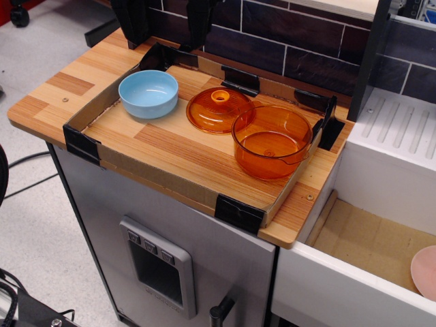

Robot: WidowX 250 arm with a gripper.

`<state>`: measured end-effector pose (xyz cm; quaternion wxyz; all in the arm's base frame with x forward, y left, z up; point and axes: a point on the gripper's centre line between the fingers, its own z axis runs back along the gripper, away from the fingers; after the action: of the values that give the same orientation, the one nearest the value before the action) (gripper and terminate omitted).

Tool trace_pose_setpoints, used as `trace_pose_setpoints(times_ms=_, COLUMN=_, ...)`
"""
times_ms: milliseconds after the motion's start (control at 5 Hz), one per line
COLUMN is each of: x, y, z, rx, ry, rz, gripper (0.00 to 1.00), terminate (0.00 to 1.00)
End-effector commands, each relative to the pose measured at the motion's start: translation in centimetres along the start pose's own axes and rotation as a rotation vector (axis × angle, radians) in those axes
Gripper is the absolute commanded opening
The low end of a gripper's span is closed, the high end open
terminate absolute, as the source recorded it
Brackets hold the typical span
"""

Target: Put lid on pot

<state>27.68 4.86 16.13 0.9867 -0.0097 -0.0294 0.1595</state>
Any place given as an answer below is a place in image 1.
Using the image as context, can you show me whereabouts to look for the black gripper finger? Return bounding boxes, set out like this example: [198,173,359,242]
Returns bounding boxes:
[187,0,214,49]
[110,0,149,48]

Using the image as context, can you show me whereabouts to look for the orange transparent pot lid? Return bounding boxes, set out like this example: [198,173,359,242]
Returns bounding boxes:
[186,87,253,134]

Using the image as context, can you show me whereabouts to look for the orange transparent pot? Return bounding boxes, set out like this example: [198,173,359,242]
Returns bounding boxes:
[232,105,313,180]

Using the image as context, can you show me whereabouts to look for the black metal floor bar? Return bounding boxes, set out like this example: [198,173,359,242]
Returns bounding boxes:
[84,18,120,48]

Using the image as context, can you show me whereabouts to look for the light blue bowl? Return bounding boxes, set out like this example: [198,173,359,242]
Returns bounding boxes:
[118,70,178,119]

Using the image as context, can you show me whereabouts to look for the black caster wheel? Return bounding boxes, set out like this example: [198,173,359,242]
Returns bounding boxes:
[10,0,30,28]

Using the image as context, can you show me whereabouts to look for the cardboard fence with black tape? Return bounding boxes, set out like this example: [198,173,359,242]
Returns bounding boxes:
[63,43,352,247]

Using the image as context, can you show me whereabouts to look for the grey toy dishwasher cabinet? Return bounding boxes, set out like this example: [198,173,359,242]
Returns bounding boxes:
[49,145,276,326]

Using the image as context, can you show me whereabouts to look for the white toy sink unit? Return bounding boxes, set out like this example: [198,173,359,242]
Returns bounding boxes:
[271,89,435,326]

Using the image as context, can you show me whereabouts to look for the pink plate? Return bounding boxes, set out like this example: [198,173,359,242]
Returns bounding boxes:
[410,245,435,301]

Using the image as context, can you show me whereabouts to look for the black floor cable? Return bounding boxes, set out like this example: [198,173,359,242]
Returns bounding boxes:
[3,151,59,200]

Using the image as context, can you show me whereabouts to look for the black cabinet door handle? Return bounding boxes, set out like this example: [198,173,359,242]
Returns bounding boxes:
[209,296,235,327]

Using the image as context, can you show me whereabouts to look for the black equipment with cables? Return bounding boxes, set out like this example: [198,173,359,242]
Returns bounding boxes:
[1,269,78,326]

